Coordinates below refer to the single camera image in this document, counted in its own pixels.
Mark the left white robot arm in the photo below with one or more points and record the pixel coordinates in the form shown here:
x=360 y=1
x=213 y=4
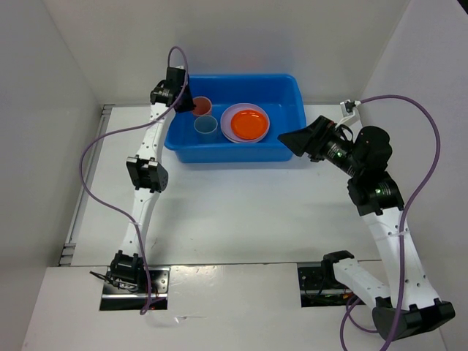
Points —
x=149 y=177

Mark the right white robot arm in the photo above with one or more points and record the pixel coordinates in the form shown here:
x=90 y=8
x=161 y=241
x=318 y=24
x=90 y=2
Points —
x=407 y=305

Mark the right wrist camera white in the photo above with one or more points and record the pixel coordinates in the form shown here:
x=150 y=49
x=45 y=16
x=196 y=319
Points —
x=350 y=114

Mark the pink plastic plate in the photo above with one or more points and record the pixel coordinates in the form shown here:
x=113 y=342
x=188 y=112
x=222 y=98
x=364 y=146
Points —
x=239 y=140

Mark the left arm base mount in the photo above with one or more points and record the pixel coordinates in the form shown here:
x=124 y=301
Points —
x=118 y=295

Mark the salmon pink plastic cup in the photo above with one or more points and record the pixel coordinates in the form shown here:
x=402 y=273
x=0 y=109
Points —
x=203 y=106

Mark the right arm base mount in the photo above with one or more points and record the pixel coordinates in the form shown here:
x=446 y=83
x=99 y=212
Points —
x=315 y=291

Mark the blue plastic cup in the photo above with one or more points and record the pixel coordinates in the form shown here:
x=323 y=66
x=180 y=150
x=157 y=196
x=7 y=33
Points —
x=206 y=128

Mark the lilac plastic plate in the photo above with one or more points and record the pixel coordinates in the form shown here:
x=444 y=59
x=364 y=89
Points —
x=229 y=113

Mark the orange plastic plate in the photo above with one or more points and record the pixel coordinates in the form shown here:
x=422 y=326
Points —
x=249 y=124

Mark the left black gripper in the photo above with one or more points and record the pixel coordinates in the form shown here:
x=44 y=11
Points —
x=188 y=107

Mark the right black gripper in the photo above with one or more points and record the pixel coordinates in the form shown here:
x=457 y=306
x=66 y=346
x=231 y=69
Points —
x=312 y=138

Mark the blue plastic bin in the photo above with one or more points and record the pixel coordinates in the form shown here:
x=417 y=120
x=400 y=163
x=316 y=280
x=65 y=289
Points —
x=277 y=94

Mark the aluminium rail table edge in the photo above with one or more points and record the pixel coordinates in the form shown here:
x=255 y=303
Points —
x=68 y=249

